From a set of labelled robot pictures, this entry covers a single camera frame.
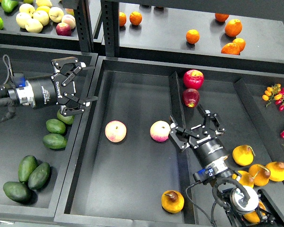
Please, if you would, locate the pale yellow pear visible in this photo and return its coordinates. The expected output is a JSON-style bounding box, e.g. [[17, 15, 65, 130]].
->
[[16, 12, 31, 29], [19, 3, 36, 17], [33, 10, 49, 26], [48, 7, 64, 23], [25, 18, 43, 33]]

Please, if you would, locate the black shelf post left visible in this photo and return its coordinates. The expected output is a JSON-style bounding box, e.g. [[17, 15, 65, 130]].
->
[[74, 0, 94, 52]]

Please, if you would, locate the pale yellow pear top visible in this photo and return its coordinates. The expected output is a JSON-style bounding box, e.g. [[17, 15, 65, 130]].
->
[[19, 3, 36, 17]]

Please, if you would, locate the yellow pear bottom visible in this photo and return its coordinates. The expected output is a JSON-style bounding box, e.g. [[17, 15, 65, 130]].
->
[[243, 201, 266, 224]]

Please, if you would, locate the orange far left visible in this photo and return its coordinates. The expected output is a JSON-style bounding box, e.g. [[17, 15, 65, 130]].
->
[[119, 12, 127, 27]]

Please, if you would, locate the pale yellow pear front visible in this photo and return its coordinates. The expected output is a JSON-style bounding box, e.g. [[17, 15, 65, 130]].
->
[[25, 18, 43, 33]]

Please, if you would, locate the pink apple right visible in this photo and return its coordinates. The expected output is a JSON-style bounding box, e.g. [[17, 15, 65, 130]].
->
[[150, 121, 171, 142]]

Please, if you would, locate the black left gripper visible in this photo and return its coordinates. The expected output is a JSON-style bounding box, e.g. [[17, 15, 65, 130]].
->
[[26, 57, 98, 116]]

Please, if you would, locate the cherry tomato bunch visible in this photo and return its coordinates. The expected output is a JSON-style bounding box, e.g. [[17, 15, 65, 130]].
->
[[262, 84, 284, 111]]

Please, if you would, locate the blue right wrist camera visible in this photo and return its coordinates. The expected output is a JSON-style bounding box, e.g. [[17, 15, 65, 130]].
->
[[193, 168, 214, 184]]

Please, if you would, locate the pale yellow pear left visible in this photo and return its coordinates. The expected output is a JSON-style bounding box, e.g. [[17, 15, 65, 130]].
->
[[16, 12, 31, 29]]

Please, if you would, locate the pale pink peach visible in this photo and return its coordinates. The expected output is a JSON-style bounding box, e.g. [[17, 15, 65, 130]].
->
[[62, 14, 76, 29]]

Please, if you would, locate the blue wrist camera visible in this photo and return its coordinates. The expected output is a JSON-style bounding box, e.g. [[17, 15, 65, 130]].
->
[[193, 168, 214, 184], [13, 72, 26, 88]]

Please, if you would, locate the black shelf post right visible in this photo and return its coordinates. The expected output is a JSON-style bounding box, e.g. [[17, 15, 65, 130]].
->
[[100, 0, 120, 57]]

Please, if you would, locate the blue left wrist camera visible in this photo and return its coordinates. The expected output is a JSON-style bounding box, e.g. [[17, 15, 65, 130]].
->
[[13, 72, 26, 88]]

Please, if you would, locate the pale yellow pear right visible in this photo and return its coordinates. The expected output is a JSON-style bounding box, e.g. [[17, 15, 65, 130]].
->
[[48, 7, 64, 23]]

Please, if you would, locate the yellow pear upper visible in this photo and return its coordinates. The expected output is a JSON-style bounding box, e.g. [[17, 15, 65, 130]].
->
[[232, 145, 255, 166]]

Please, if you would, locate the black centre tray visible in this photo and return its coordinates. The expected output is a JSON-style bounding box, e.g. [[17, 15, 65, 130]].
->
[[54, 57, 284, 227]]

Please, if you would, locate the dark red shelf apple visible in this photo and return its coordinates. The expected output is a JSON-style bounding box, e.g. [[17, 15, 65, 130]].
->
[[55, 22, 71, 36]]

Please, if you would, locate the dark avocado upright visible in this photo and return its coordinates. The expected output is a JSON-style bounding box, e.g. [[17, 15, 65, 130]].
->
[[18, 155, 38, 183]]

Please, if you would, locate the yellow pear with brown top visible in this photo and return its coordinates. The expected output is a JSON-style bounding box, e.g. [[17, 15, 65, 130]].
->
[[161, 190, 184, 213]]

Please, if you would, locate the yellow lemon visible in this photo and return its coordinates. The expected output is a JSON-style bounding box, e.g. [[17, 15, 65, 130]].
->
[[36, 5, 50, 13]]

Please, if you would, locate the pale yellow pear centre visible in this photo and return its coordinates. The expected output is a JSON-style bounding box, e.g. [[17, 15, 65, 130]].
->
[[33, 10, 49, 26]]

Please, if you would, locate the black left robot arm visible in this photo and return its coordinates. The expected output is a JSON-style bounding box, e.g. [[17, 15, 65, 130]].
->
[[0, 54, 98, 123]]

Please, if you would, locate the yellow pear middle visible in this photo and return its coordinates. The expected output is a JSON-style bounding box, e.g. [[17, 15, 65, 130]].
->
[[248, 164, 271, 186]]

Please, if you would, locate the pink apple left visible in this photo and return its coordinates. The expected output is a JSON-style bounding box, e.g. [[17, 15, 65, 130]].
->
[[105, 120, 127, 143]]

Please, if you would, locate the pink apple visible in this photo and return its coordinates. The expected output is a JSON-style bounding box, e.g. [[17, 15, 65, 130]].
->
[[105, 120, 127, 143], [150, 121, 171, 142]]

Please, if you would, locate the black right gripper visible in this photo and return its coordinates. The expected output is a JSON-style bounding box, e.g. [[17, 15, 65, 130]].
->
[[169, 104, 229, 166]]

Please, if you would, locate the orange front right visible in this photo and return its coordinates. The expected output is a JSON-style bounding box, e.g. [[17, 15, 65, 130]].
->
[[221, 43, 240, 55]]

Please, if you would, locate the black shelf post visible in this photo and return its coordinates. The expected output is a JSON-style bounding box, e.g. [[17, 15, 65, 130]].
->
[[74, 0, 94, 52], [100, 0, 120, 57]]

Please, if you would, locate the bright red apple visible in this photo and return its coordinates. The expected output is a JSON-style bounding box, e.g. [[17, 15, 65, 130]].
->
[[183, 70, 204, 90]]

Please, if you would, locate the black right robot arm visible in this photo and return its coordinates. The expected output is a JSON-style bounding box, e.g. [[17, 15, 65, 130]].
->
[[169, 105, 284, 227]]

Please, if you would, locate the dark green avocado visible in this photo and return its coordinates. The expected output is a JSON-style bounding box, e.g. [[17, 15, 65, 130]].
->
[[28, 162, 51, 190]]

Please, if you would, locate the yellow pear lower left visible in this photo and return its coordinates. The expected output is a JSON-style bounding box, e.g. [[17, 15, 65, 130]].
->
[[232, 170, 254, 188]]

